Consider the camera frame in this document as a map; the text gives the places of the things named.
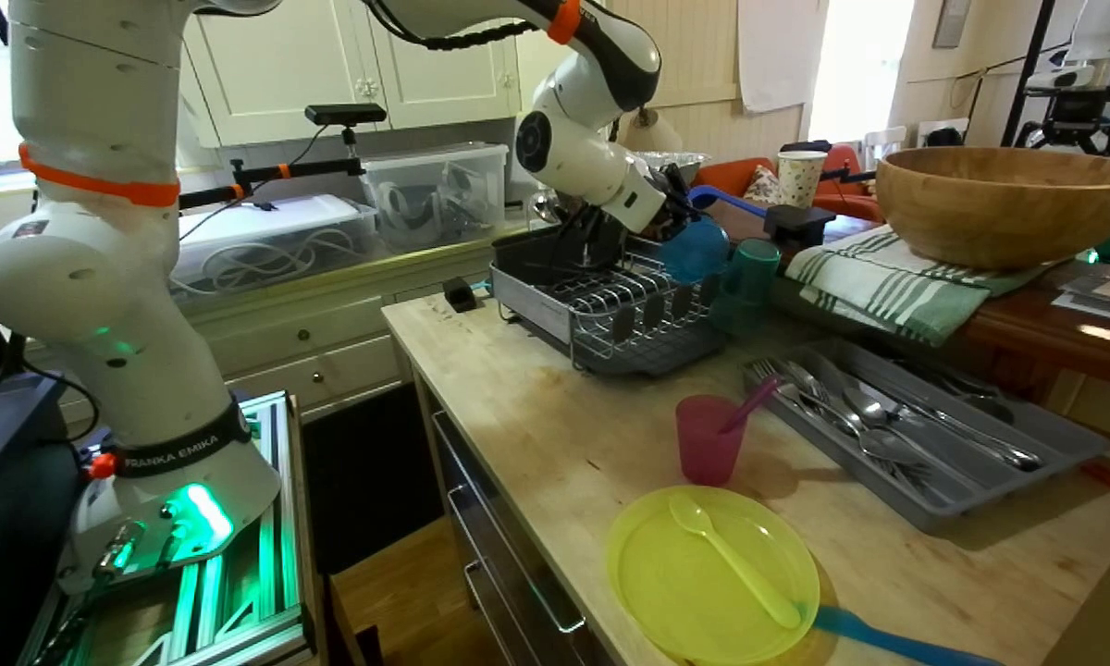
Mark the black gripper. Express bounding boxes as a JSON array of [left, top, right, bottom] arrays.
[[637, 164, 714, 268]]

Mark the blue plastic bowl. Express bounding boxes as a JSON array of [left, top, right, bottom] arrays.
[[657, 216, 732, 287]]

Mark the large wooden bowl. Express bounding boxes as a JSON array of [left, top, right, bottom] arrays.
[[875, 146, 1110, 275]]

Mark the aluminium foil tray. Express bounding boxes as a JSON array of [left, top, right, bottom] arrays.
[[652, 147, 712, 183]]

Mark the red orange cloth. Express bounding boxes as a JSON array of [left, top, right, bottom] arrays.
[[697, 141, 886, 223]]

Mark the beige soap dispenser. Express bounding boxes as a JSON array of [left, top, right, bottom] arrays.
[[633, 106, 686, 154]]

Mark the teal plastic cup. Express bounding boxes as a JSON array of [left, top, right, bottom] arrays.
[[722, 237, 790, 342]]

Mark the black box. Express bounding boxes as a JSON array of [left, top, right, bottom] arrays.
[[764, 200, 840, 250]]

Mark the grey dish drying rack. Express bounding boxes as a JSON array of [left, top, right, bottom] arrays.
[[489, 218, 756, 382]]

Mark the white paper cup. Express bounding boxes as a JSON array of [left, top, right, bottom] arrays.
[[774, 146, 828, 210]]

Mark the pink plastic spoon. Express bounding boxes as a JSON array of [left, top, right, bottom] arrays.
[[718, 374, 784, 438]]

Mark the white hanging cloth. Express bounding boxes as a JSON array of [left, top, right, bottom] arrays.
[[735, 0, 832, 117]]

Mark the green striped dish towel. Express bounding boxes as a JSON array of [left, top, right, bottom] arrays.
[[781, 223, 1050, 349]]

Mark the pink plastic cup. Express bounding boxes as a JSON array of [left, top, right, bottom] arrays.
[[675, 392, 751, 488]]

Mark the small black block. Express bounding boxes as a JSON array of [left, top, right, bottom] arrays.
[[441, 275, 483, 316]]

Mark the metal spoon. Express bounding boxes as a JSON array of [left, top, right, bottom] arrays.
[[774, 355, 908, 433]]

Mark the yellow-green plastic spoon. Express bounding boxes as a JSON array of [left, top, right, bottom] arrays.
[[665, 493, 808, 628]]

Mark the clear plastic storage bin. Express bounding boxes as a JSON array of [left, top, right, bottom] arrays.
[[162, 146, 515, 307]]

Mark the yellow-green plastic plate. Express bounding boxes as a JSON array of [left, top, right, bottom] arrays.
[[602, 482, 825, 666]]

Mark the grey cutlery tray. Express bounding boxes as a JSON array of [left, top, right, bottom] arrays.
[[740, 334, 1110, 535]]

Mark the cream drawer cabinet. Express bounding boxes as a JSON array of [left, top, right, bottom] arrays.
[[189, 232, 523, 423]]

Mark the metal knife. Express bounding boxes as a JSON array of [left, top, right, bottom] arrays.
[[934, 413, 1046, 475]]

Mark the black orange clamp bar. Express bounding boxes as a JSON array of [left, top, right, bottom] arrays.
[[179, 151, 365, 216]]

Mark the flat book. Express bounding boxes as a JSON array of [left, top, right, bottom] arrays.
[[1046, 259, 1110, 331]]

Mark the blue plastic utensil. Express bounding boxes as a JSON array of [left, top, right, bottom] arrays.
[[812, 604, 1002, 666]]

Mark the blue box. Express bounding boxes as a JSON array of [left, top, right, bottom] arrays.
[[0, 369, 74, 496]]

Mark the blue handled brush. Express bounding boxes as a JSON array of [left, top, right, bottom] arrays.
[[686, 183, 774, 225]]

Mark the framed wall picture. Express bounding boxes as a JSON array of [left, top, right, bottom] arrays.
[[929, 0, 977, 53]]

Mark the black camera bar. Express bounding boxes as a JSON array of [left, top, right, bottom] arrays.
[[299, 99, 391, 128]]

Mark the black camera on tripod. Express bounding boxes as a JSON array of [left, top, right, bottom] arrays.
[[1002, 0, 1110, 158]]

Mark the cream wall cabinet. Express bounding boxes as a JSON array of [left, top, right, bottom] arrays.
[[179, 0, 549, 151]]

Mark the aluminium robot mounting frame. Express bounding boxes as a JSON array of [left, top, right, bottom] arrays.
[[15, 390, 320, 666]]

